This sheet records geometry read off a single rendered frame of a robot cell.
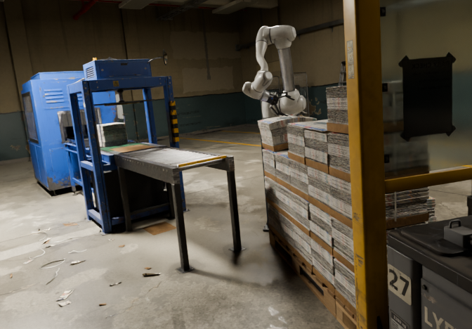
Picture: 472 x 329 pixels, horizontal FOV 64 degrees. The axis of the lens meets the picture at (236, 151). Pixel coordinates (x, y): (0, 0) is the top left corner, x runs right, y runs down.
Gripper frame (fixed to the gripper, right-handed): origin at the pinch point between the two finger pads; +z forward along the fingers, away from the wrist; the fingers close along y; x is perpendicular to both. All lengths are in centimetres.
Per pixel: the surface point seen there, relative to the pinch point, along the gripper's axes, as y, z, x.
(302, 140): 25, -11, 73
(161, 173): 87, -74, -8
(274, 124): 18.1, -11.3, 13.4
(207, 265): 139, -16, 8
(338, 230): 64, 9, 113
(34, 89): 84, -254, -317
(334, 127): 16, -17, 114
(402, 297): 67, -7, 183
